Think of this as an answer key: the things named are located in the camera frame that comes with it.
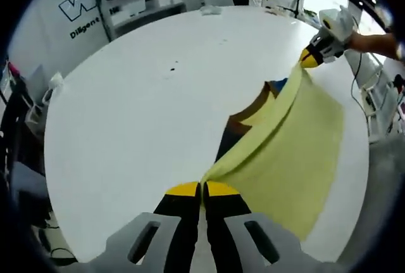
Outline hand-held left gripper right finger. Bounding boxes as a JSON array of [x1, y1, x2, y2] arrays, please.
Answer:
[[202, 180, 304, 273]]

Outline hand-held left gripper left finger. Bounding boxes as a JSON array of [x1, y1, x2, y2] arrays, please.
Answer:
[[104, 181, 201, 273]]

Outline yellow blue grey garment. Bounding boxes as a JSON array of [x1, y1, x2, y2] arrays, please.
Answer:
[[215, 63, 346, 242]]

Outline white crumpled cloth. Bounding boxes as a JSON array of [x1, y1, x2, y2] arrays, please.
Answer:
[[201, 4, 223, 16]]

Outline grey mesh office chair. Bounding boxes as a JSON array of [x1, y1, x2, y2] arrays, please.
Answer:
[[368, 133, 405, 232]]

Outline grey metal shelving unit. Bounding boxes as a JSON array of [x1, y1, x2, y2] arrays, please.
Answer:
[[91, 0, 265, 42]]

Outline red hanging cloth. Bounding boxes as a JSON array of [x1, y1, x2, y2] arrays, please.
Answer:
[[8, 62, 23, 81]]

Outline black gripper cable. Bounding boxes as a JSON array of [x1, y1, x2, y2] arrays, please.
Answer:
[[350, 51, 373, 136]]

